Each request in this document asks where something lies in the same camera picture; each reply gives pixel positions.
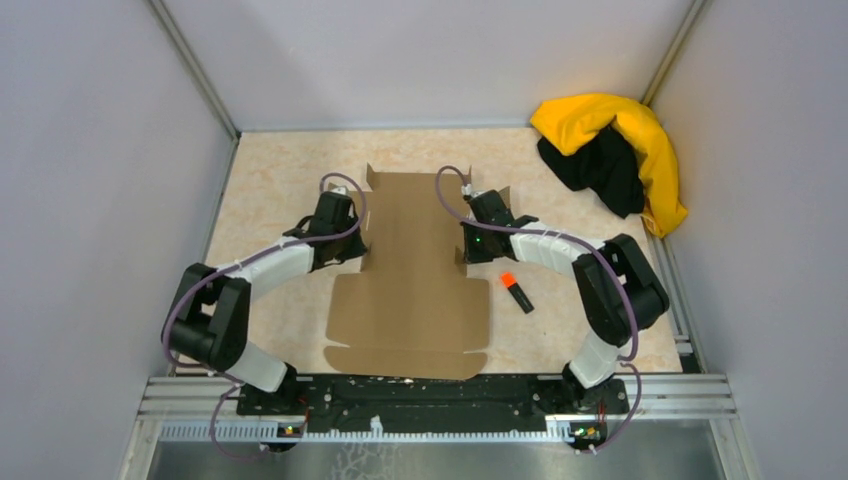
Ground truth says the aluminium frame rail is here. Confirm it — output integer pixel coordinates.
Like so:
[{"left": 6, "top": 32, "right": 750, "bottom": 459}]
[{"left": 120, "top": 373, "right": 759, "bottom": 479}]

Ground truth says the orange black marker pen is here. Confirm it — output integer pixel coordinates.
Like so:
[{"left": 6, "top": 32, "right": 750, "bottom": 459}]
[{"left": 500, "top": 272, "right": 535, "bottom": 314}]

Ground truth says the black cloth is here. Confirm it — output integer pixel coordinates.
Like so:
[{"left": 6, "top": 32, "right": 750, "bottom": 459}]
[{"left": 537, "top": 125, "right": 646, "bottom": 219}]

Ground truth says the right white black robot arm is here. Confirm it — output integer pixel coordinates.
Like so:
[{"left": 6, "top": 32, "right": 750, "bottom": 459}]
[{"left": 461, "top": 185, "right": 670, "bottom": 412}]

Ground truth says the brown cardboard box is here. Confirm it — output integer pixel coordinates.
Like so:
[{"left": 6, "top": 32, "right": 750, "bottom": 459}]
[{"left": 324, "top": 168, "right": 492, "bottom": 380}]

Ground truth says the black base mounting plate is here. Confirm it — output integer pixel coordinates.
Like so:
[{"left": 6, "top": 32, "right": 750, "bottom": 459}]
[{"left": 236, "top": 374, "right": 630, "bottom": 434}]

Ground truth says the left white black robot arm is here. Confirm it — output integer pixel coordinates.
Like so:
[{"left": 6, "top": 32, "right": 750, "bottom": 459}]
[{"left": 162, "top": 186, "right": 367, "bottom": 414}]

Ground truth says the yellow cloth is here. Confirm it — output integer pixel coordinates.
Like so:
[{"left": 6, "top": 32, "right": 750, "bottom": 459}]
[{"left": 530, "top": 93, "right": 688, "bottom": 238}]

